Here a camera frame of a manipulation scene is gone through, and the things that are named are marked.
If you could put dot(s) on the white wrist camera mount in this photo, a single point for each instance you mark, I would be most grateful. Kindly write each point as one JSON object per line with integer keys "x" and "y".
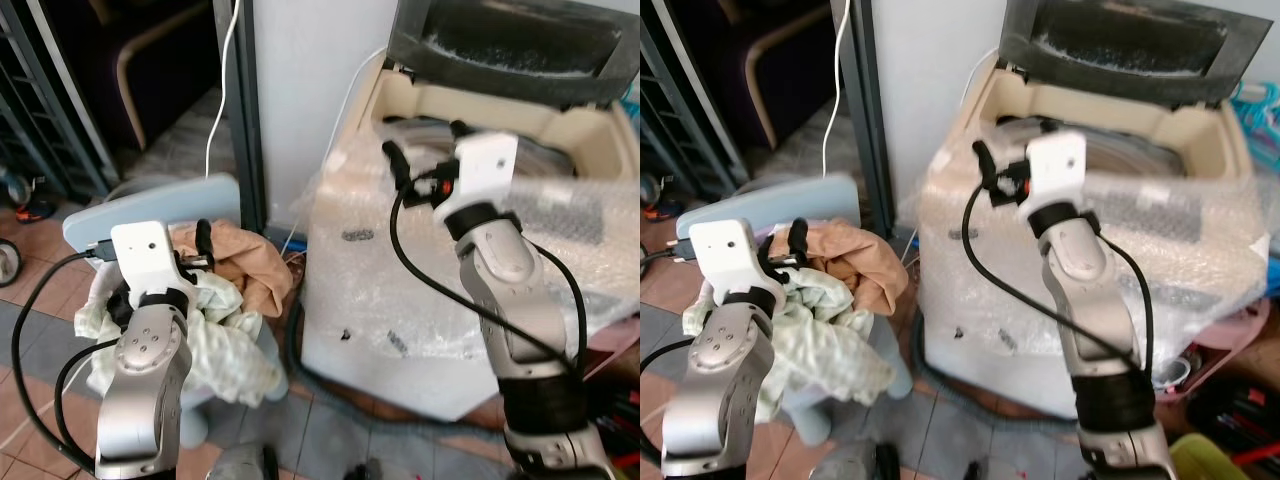
{"x": 725, "y": 255}
{"x": 145, "y": 255}
{"x": 1058, "y": 170}
{"x": 480, "y": 170}

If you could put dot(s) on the grey metal sliding gate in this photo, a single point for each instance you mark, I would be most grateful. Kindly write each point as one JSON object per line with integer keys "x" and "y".
{"x": 675, "y": 100}
{"x": 40, "y": 90}

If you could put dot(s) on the red and black shoe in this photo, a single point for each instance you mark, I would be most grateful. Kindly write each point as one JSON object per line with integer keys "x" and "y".
{"x": 662, "y": 210}
{"x": 35, "y": 211}

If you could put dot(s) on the pink plastic basin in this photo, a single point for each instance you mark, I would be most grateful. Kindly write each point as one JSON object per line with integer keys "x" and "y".
{"x": 1235, "y": 345}
{"x": 615, "y": 335}

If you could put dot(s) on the dark chair with wooden armrest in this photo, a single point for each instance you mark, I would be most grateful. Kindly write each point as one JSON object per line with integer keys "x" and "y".
{"x": 140, "y": 60}
{"x": 770, "y": 60}

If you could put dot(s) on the yellow-green plastic container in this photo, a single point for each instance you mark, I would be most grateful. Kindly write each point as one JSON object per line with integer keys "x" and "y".
{"x": 1210, "y": 460}

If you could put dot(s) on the grey robot leg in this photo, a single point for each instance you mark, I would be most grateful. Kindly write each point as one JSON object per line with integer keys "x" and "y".
{"x": 245, "y": 465}
{"x": 865, "y": 462}

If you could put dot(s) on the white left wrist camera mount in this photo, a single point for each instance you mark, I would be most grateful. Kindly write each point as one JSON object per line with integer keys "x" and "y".
{"x": 725, "y": 255}
{"x": 145, "y": 255}

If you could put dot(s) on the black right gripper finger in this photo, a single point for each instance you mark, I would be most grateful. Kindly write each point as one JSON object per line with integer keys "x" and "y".
{"x": 986, "y": 162}
{"x": 460, "y": 130}
{"x": 397, "y": 162}

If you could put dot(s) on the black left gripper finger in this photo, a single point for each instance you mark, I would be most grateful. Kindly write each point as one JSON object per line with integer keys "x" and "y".
{"x": 205, "y": 240}
{"x": 797, "y": 236}

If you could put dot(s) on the tan cloth garment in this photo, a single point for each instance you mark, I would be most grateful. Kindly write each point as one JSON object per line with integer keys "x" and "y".
{"x": 250, "y": 260}
{"x": 850, "y": 260}

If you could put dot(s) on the dark door frame post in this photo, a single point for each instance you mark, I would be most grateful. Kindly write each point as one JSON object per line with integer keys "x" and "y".
{"x": 865, "y": 120}
{"x": 243, "y": 120}

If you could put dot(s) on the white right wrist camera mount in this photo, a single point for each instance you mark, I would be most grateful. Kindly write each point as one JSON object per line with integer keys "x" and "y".
{"x": 480, "y": 170}
{"x": 1058, "y": 170}

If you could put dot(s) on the small black caster wheel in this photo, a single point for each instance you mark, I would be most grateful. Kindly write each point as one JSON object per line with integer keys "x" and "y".
{"x": 8, "y": 262}

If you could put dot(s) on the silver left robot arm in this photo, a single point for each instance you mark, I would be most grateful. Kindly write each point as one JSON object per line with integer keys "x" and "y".
{"x": 145, "y": 375}
{"x": 715, "y": 380}

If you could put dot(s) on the teal plastic hanger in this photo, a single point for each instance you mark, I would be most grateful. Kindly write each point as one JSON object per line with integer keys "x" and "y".
{"x": 1258, "y": 125}
{"x": 632, "y": 105}

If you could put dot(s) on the clear bubble wrap sheet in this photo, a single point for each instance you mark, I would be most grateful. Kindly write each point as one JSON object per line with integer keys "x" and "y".
{"x": 990, "y": 280}
{"x": 370, "y": 270}

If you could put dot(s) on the light blue laundry basket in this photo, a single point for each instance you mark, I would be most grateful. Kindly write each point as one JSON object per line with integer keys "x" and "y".
{"x": 130, "y": 205}
{"x": 760, "y": 200}

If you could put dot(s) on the dark grey washer lid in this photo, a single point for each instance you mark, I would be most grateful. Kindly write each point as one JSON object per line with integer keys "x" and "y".
{"x": 520, "y": 40}
{"x": 1130, "y": 40}

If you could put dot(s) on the pale green patterned cloth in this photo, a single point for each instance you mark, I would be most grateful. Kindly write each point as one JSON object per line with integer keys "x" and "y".
{"x": 815, "y": 350}
{"x": 225, "y": 350}

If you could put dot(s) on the beige top-load washing machine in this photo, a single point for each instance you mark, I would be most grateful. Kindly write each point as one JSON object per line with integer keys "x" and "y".
{"x": 1180, "y": 135}
{"x": 560, "y": 130}

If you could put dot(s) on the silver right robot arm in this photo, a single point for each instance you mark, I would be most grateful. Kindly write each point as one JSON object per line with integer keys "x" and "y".
{"x": 1090, "y": 310}
{"x": 515, "y": 300}

